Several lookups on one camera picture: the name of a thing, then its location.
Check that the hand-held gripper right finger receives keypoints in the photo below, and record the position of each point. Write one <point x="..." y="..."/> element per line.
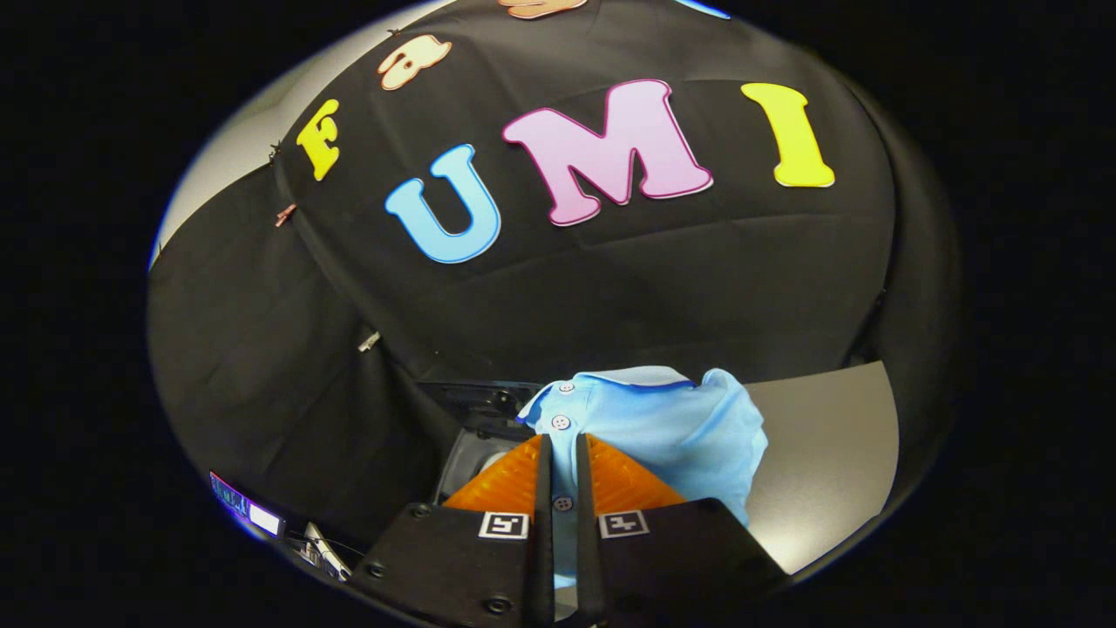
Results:
<point x="586" y="541"/>

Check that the small silver washing machine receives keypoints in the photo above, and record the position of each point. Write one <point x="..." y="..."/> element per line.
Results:
<point x="471" y="458"/>

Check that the small reddish clip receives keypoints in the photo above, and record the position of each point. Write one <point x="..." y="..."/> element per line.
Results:
<point x="285" y="214"/>

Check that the small white clip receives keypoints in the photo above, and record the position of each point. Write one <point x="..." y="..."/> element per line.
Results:
<point x="369" y="341"/>

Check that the black backdrop cloth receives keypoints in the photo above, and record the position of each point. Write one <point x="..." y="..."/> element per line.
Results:
<point x="654" y="279"/>

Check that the small lit screen device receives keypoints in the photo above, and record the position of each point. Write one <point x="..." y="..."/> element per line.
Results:
<point x="253" y="515"/>

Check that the light blue polo shirt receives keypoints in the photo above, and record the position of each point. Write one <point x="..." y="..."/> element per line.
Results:
<point x="663" y="436"/>

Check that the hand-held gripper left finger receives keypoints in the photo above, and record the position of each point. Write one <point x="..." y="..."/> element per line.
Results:
<point x="542" y="541"/>

